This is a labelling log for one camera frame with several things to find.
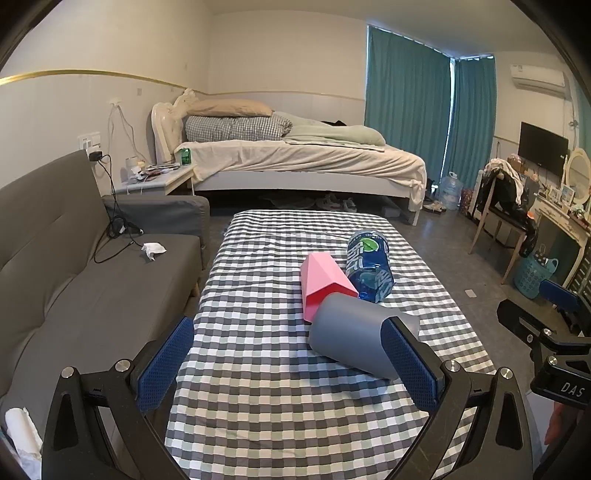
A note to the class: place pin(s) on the narrow teal curtain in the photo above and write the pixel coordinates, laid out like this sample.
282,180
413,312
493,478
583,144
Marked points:
471,120

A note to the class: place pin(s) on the black television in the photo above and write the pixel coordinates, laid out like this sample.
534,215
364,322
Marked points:
542,147

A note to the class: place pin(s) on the pair of shoes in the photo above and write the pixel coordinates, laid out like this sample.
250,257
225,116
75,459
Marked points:
336,203

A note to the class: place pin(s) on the grey sofa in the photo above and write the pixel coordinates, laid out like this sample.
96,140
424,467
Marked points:
69,300

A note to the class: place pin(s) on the blue laundry basket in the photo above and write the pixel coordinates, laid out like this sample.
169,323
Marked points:
531,277

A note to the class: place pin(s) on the blue plastic bottle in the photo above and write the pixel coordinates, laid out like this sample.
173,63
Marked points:
369,272

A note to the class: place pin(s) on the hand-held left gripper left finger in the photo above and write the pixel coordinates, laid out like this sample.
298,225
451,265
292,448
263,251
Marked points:
167,357

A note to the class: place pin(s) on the white air conditioner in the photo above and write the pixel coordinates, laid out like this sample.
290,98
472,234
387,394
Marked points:
538,78

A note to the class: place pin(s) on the pile of clothes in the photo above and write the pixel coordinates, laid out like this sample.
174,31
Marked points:
508,182

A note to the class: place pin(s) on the checkered tablecloth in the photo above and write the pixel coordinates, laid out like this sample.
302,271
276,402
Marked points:
258,286

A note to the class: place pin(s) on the checkered quilt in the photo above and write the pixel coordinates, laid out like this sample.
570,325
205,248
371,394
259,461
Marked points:
231,128

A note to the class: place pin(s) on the white bed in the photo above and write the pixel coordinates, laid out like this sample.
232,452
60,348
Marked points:
300,161

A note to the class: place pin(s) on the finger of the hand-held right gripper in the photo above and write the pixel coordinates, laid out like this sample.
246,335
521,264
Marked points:
517,318
558,293

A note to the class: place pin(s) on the grey cup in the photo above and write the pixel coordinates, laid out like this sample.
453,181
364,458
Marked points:
346,332

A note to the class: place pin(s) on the oval white mirror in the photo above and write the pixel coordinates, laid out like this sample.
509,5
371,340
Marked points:
577,173

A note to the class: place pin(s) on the pale green blanket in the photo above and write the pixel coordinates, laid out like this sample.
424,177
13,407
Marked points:
332,134

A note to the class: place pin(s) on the white paper roll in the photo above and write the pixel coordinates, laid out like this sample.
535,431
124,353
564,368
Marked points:
23,431

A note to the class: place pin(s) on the wide teal curtain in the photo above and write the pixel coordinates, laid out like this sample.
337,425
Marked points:
406,101

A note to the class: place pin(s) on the clear water jug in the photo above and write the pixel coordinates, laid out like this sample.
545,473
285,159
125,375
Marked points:
450,190

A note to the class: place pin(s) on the crumpled white tissue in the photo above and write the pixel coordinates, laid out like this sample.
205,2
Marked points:
153,250

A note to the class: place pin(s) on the beige pillow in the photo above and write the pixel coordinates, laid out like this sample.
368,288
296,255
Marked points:
226,107

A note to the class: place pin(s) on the pink triangular box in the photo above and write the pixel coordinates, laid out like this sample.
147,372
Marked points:
323,277

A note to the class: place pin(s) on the white wall socket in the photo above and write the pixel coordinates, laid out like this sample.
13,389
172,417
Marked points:
89,140

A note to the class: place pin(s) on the person's right hand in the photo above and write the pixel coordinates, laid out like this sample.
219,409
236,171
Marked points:
562,422

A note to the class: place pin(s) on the white nightstand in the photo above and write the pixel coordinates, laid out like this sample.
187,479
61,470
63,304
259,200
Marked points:
161,180

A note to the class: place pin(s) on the green bottle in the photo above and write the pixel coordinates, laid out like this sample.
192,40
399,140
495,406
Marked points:
184,157

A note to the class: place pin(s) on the white dressing table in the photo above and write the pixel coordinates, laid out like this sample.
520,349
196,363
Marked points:
561,226

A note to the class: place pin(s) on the wooden chair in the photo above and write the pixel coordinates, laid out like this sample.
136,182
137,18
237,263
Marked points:
501,221

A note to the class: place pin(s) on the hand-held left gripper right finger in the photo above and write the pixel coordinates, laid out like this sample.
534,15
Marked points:
407,364

